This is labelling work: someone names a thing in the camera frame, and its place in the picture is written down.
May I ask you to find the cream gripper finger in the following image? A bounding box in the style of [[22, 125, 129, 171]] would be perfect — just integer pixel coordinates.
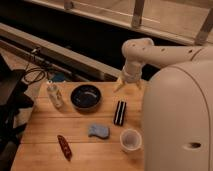
[[113, 78, 125, 92], [135, 81, 141, 89]]

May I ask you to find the blue object behind table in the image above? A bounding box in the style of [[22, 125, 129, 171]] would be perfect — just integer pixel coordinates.
[[52, 73, 65, 82]]

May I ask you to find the black white striped box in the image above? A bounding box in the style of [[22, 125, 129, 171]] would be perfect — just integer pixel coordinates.
[[114, 101, 126, 126]]

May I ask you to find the clear plastic cup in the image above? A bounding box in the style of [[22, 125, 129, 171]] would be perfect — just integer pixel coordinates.
[[119, 129, 142, 153]]

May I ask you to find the red pocket knife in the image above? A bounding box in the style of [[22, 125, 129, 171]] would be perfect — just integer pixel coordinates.
[[57, 135, 72, 161]]

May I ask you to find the black cable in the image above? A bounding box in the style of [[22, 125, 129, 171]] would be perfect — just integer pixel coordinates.
[[22, 49, 51, 84]]

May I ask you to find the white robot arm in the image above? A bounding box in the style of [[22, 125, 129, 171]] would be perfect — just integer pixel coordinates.
[[116, 38, 213, 171]]

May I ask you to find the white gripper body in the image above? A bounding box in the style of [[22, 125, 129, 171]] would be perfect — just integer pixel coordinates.
[[121, 66, 142, 83]]

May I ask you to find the blue sponge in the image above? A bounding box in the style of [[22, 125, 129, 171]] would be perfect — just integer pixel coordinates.
[[88, 124, 110, 139]]

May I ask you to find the black chair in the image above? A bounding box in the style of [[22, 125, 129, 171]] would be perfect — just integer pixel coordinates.
[[0, 53, 34, 171]]

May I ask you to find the dark blue bowl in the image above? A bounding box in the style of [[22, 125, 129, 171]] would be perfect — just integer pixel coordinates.
[[70, 84, 102, 110]]

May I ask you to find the clear plastic bottle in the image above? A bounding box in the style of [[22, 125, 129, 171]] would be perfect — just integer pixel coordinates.
[[47, 80, 63, 108]]

